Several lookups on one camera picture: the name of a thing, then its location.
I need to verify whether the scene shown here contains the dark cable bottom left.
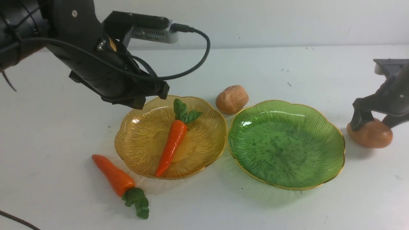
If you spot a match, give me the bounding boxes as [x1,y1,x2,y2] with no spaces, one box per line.
[0,210,41,230]

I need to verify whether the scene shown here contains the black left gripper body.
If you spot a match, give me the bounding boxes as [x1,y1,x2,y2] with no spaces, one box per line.
[47,0,156,98]

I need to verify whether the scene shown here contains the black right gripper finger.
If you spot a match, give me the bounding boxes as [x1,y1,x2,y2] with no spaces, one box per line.
[382,113,409,129]
[350,107,374,131]

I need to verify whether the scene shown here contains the amber ribbed glass plate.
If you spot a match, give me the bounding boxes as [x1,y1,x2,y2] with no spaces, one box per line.
[114,96,227,180]

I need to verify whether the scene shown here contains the brown plastic potato with dimple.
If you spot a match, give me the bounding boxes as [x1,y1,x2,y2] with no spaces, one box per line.
[216,85,249,115]

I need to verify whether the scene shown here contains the orange plastic carrot leaves up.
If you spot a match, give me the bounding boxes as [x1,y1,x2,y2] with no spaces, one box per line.
[155,98,203,177]

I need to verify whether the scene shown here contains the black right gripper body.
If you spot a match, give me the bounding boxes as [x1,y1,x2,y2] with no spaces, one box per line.
[353,58,409,116]

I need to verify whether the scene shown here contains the green ribbed glass plate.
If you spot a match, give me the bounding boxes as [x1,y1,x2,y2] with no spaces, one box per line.
[226,100,346,190]

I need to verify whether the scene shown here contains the smooth brown plastic potato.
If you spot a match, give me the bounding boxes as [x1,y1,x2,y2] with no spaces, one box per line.
[346,118,393,149]

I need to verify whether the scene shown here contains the black camera cable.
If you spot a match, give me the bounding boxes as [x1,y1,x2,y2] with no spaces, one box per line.
[0,23,211,81]

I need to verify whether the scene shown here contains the orange plastic carrot leaves down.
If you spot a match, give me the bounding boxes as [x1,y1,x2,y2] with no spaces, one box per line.
[91,154,150,219]

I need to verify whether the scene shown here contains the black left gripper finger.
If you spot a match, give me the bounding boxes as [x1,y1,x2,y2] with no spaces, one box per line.
[141,80,170,100]
[101,96,146,110]

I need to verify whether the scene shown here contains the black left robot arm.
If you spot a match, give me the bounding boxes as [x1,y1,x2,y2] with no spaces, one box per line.
[1,0,169,109]

